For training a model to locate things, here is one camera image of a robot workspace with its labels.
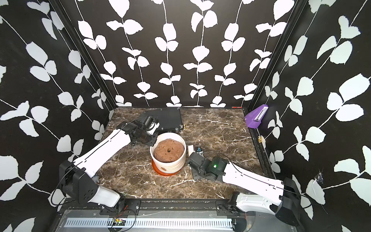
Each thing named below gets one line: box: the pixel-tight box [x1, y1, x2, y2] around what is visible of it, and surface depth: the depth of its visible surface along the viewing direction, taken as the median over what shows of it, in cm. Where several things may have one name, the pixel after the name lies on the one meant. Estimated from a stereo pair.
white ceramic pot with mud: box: [149, 132, 187, 176], surface depth 85 cm
